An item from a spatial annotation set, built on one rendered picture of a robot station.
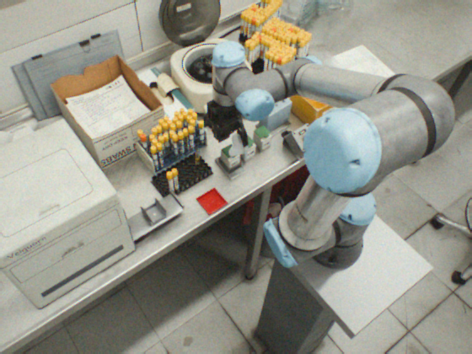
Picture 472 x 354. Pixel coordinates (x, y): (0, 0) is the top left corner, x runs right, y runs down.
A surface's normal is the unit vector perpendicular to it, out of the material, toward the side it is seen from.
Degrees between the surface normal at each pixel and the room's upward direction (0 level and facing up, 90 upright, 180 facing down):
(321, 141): 83
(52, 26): 90
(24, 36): 90
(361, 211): 7
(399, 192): 0
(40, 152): 0
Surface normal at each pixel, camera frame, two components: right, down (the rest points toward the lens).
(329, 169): -0.88, 0.30
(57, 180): 0.01, -0.58
